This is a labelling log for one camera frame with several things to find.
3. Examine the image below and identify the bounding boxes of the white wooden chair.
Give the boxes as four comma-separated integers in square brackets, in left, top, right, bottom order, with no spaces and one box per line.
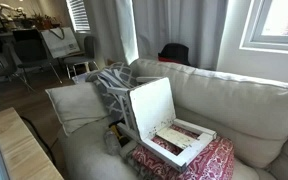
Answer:
[106,76,218,174]

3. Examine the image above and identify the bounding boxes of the grey upholstered chair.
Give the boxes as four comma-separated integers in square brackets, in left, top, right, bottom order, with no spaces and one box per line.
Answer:
[62,35,100,79]

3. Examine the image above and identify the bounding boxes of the beige fabric sofa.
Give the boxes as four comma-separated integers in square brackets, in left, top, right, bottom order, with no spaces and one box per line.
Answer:
[55,58,288,180]

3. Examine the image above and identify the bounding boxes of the grey white lattice blanket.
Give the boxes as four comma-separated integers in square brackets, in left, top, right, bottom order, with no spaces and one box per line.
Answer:
[85,61,140,123]

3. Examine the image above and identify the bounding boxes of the yellow black hand tool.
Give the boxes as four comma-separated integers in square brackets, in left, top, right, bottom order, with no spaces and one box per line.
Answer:
[108,121,132,148]

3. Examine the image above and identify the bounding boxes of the black hat red band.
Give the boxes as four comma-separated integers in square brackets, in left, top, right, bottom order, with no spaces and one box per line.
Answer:
[157,42,192,67]

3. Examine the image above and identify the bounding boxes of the clear plastic bottle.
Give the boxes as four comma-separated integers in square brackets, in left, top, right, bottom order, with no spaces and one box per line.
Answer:
[103,129,122,157]

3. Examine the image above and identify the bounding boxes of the beige throw pillow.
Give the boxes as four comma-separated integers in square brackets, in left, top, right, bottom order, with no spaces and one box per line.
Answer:
[44,82,110,137]

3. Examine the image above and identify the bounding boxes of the white curtain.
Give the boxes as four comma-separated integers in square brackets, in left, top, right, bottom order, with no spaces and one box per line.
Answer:
[83,0,230,71]

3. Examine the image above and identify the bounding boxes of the white tote bag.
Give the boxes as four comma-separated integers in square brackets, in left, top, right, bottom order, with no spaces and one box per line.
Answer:
[40,26,82,60]

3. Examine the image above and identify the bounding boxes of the white window blinds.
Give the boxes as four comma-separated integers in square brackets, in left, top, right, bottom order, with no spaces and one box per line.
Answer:
[65,0,92,34]

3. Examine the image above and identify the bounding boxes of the red patterned folded blanket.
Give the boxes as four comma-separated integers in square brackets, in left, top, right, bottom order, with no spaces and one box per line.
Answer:
[130,124,236,180]

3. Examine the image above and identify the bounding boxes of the potted plants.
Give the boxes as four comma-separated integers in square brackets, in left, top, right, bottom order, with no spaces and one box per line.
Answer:
[30,12,62,31]

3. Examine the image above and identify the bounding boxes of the light wooden table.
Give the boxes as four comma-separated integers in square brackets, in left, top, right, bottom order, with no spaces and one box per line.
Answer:
[0,107,65,180]

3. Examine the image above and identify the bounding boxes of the white framed window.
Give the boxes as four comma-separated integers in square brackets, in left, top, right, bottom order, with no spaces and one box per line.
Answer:
[239,0,288,54]

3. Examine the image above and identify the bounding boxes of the black floor cable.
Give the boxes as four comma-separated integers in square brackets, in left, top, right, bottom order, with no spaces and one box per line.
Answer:
[19,115,57,166]

